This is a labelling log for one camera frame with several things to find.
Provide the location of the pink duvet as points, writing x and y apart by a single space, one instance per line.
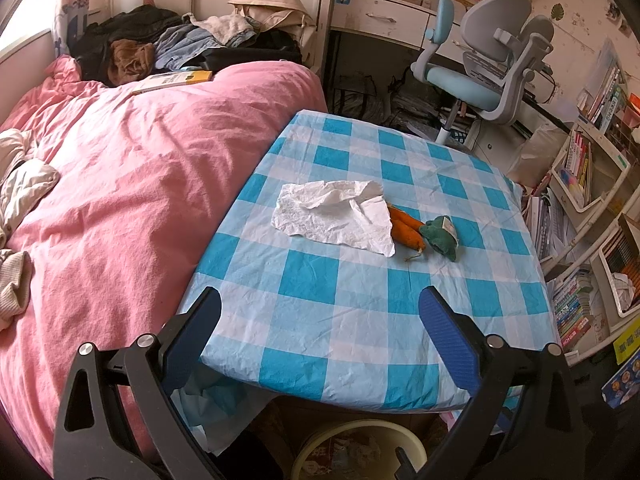
140 185

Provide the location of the yellow box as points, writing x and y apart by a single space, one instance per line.
627 342

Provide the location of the window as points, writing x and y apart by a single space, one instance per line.
20 5

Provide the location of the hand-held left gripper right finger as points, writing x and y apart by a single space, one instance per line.
450 340

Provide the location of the stack of papers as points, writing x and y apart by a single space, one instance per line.
545 225

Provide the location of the cream padded jacket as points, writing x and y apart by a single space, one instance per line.
25 185

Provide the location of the white book rack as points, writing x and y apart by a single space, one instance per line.
607 185

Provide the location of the orange carrot with green top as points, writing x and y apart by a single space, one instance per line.
402 230

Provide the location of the black jacket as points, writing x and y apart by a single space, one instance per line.
130 22

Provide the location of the row of upright books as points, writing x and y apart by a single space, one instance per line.
605 90

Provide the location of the grey and blue desk chair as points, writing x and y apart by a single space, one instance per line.
487 40

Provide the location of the blue denim garment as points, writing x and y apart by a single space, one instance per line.
185 45

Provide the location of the blue checked tablecloth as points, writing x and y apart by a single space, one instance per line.
350 300

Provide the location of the white cloth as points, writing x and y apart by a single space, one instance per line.
225 25

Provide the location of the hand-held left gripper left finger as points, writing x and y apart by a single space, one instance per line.
192 340

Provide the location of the cream knit garment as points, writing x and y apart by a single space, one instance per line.
12 290

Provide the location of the yellow book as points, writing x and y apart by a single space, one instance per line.
170 81

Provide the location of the stack of colourful books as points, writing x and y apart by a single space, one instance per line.
572 310

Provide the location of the white tissue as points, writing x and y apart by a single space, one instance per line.
325 215

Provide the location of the blue printed box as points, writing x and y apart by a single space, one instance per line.
622 382

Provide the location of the row of red-spined books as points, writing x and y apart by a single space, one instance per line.
580 165

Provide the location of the brown garment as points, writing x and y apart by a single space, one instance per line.
131 60

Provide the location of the printed pink curtain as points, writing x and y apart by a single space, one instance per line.
72 5

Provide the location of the white desk with drawers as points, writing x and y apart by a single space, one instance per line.
380 15

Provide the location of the clear plastic bag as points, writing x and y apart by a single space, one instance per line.
540 155

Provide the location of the yellow plastic bin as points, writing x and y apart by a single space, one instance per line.
310 447

